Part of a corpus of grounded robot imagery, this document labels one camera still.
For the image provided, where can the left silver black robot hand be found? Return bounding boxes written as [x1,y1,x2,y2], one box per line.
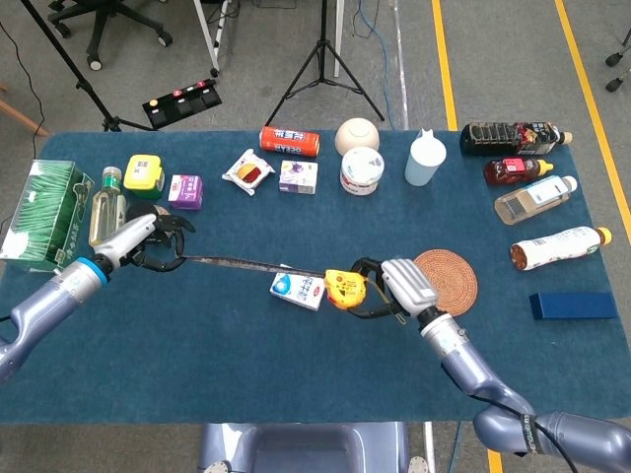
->
[93,212,196,273]

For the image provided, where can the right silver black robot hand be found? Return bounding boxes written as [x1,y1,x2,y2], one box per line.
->
[350,256,440,320]

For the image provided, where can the yellow tape measure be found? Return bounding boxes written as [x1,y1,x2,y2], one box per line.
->
[177,252,408,327]

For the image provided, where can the white blue milk carton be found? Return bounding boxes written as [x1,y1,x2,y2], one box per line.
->
[269,271,326,312]

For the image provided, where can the glass jar with black lid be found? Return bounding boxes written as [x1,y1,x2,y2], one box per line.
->
[125,200,174,233]

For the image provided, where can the yellow liquid bottle green cap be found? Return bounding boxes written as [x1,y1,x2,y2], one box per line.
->
[88,166,128,250]

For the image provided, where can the round woven rattan coaster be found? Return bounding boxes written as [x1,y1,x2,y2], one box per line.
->
[412,248,479,319]

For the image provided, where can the yellow-lidded green container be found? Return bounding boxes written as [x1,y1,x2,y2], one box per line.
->
[122,154,166,201]

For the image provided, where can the purple tissue pack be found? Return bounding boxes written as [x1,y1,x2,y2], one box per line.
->
[168,173,205,212]

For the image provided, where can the green tea bag box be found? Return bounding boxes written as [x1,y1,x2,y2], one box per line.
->
[0,159,96,275]

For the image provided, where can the light blue plastic cup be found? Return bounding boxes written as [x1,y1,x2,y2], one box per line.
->
[403,127,448,187]

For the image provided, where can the clear jar with white lid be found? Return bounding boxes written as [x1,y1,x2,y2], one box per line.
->
[339,146,386,197]

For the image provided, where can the white snack packet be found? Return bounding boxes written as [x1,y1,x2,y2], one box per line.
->
[221,148,276,197]

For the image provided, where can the black foot pedal board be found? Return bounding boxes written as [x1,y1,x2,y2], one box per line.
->
[141,78,224,132]

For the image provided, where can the clear bottle white cap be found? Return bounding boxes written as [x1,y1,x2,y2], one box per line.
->
[493,174,579,227]

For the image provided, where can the white bottle yellow cap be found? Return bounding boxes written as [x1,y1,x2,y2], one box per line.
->
[510,226,613,273]

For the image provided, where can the red-brown bottle yellow cap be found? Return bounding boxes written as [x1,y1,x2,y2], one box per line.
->
[482,157,555,187]

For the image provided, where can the purple white small carton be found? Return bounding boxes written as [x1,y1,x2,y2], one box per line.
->
[278,160,319,196]

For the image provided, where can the white upturned bowl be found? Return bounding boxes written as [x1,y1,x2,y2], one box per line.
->
[334,116,382,158]

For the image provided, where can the black light stand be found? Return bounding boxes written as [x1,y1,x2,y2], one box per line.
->
[19,0,159,133]

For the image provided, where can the light wooden furniture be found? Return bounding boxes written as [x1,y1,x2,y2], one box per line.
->
[0,82,50,138]

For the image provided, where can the dark blue rectangular box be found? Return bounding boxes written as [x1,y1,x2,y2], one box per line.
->
[529,292,619,321]

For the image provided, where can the dark soy sauce bottle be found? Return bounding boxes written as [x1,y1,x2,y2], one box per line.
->
[458,121,574,158]

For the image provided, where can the blue tablecloth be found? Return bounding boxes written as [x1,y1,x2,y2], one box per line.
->
[0,128,631,426]

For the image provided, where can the orange drink can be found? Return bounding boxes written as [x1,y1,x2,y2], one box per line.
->
[258,125,321,158]

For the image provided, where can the grey-blue robot torso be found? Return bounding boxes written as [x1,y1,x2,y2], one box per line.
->
[196,422,430,473]

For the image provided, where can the black office chair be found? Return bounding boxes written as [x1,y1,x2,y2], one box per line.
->
[47,0,174,70]

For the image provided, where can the black tripod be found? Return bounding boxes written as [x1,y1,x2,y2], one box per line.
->
[264,0,386,128]

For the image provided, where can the black wheeled stand legs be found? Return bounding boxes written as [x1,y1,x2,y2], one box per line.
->
[604,36,631,94]

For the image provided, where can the blue floor cable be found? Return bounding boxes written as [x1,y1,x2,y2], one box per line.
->
[355,0,395,130]

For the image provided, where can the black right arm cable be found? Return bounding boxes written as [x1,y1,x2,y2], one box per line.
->
[441,367,581,473]

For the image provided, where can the white metal frame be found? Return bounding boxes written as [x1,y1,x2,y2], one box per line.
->
[192,0,345,79]

